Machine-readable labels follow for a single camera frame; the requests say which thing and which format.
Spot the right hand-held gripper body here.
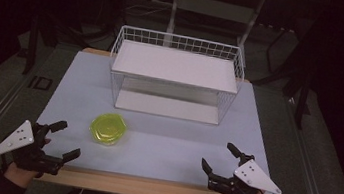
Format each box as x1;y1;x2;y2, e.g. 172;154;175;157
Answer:
206;149;287;194

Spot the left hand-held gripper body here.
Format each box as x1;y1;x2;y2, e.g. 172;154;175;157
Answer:
0;116;70;177

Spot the green hexagonal lidded container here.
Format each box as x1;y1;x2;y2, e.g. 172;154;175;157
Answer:
87;110;130;148

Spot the white wire shelf rack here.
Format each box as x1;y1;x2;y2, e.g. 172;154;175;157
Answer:
102;23;250;130

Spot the person's left hand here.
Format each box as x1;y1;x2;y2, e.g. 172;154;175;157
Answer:
1;132;54;192

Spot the pale blue table mat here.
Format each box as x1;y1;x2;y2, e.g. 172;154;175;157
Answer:
30;46;284;194

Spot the black stand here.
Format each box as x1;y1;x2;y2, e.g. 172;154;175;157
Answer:
21;12;45;77
277;58;319;132

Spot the grey metal stand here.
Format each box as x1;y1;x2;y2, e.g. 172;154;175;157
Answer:
164;0;267;60

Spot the black floor bracket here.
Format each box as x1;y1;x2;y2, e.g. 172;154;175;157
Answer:
27;74;54;92

